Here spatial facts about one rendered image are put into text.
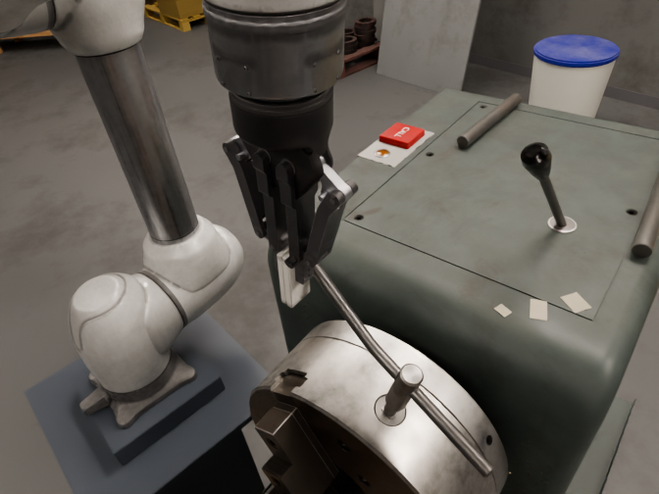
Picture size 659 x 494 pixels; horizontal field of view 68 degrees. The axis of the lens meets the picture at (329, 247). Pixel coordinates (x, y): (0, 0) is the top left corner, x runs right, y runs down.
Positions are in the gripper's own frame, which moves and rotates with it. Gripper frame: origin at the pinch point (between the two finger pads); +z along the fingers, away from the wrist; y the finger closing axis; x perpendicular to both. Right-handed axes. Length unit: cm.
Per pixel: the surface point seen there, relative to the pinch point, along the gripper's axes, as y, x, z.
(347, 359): 5.8, 1.6, 11.6
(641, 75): -8, 367, 115
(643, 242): 26.7, 33.4, 4.9
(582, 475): 41, 45, 77
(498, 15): -125, 385, 104
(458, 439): 20.4, -2.3, 5.5
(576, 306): 23.5, 21.0, 7.5
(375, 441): 13.7, -4.4, 11.4
